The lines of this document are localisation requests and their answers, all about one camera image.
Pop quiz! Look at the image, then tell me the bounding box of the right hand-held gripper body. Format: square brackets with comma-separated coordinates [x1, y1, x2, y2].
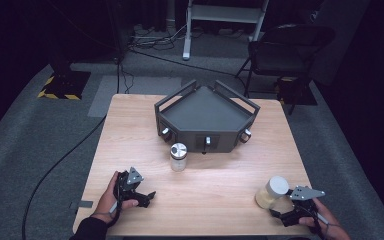
[287, 185, 326, 218]

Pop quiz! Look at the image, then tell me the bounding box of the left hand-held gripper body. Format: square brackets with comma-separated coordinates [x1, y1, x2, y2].
[113, 166, 145, 202]

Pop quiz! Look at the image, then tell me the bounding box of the glass jar with white lid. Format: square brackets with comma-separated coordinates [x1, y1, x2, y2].
[254, 175, 290, 210]

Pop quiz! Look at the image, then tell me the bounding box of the glass jar with silver lid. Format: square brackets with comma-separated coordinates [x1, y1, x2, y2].
[169, 142, 189, 173]

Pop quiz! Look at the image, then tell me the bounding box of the dark grey angular tray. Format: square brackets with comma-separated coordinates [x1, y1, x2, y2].
[153, 78, 261, 155]

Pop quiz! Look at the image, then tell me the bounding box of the person's left hand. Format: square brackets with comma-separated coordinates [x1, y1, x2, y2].
[90, 170, 140, 225]

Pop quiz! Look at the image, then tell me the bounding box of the person's right hand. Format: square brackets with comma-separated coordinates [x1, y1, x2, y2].
[298, 197, 352, 240]

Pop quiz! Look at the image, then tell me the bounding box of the grey tape strip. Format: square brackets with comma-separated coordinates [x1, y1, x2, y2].
[69, 200, 94, 210]

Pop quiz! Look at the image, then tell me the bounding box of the black base with yellow stripes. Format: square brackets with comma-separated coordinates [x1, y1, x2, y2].
[36, 70, 92, 101]

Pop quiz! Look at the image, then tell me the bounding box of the black folding chair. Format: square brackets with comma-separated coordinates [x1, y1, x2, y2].
[234, 23, 336, 116]

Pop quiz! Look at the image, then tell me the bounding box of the grey wrist cord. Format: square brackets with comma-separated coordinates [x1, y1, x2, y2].
[313, 211, 343, 239]
[99, 199, 123, 228]

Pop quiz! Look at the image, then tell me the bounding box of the thick black floor cable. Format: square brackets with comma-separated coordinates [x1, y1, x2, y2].
[21, 114, 108, 240]

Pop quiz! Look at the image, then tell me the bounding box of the thin black floor cable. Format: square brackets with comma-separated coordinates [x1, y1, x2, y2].
[128, 49, 248, 81]

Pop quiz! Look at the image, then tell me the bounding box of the bundle of floor cables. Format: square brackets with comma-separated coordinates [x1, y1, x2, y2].
[126, 23, 189, 52]

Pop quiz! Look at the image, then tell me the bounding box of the white metal stand frame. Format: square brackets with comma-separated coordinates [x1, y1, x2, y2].
[181, 0, 271, 62]

